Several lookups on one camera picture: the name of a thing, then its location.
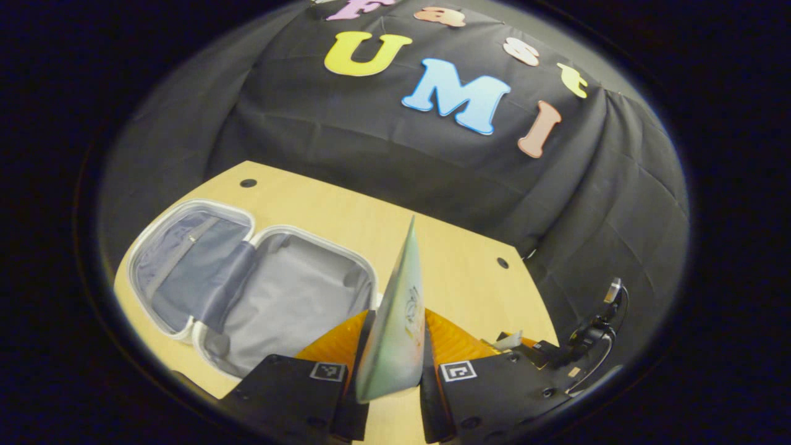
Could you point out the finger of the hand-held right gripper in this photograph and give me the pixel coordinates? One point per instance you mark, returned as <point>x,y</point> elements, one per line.
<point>544,352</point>

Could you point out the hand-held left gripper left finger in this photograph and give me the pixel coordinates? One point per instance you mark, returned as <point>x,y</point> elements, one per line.
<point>352,420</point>

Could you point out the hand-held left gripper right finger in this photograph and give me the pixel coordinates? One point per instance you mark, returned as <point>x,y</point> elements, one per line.
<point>432,414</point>

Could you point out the small whitish cosmetic tube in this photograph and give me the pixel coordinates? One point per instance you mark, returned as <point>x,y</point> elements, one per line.
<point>508,340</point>

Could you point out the white hard-shell suitcase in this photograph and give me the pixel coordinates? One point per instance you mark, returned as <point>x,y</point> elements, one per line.
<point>290,296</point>

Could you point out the black backdrop cloth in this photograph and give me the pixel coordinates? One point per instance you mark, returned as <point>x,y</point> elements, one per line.
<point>371,142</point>

